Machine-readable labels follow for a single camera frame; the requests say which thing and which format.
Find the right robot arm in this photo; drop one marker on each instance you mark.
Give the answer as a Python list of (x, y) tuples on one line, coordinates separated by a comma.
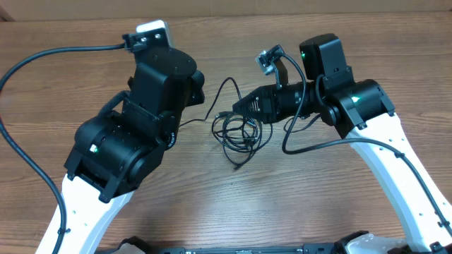
[(365, 118)]

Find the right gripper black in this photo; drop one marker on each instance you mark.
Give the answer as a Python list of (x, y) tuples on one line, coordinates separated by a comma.
[(267, 106)]

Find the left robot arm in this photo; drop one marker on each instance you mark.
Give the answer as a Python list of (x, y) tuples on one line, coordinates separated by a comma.
[(114, 151)]

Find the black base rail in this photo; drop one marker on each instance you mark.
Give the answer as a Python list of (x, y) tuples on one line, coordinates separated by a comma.
[(137, 245)]

